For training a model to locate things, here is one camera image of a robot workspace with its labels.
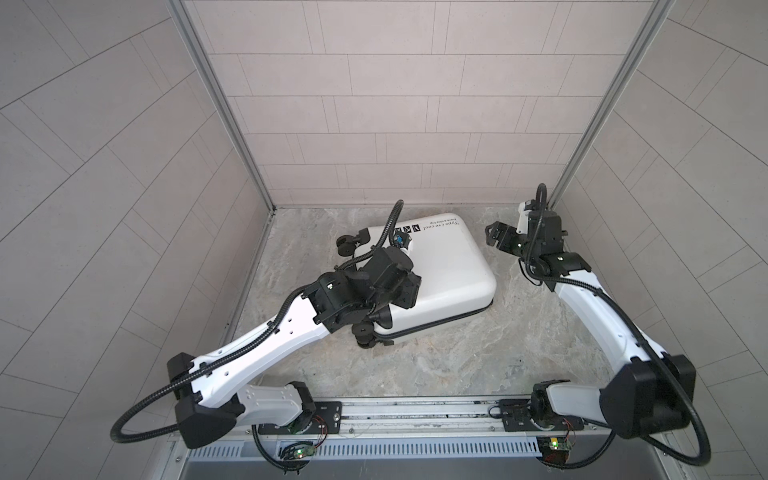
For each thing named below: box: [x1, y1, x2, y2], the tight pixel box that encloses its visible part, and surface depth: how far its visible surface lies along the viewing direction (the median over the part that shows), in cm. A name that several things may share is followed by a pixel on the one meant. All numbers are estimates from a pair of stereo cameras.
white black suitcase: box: [357, 213, 497, 344], surface depth 77 cm
